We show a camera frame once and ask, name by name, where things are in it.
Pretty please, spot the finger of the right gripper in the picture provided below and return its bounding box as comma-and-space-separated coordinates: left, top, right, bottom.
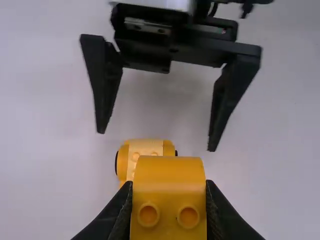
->
206, 42, 263, 153

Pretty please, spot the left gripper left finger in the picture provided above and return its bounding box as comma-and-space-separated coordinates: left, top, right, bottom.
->
69, 180, 134, 240

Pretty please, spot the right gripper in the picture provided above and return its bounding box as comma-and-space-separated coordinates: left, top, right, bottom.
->
79, 2, 240, 135

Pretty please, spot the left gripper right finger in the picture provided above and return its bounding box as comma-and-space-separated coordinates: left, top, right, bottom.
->
205, 179, 267, 240

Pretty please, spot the yellow toy brick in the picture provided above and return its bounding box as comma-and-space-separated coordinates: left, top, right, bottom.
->
129, 155, 209, 240

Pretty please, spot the yellow toy car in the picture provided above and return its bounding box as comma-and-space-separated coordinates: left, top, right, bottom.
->
114, 138, 180, 195

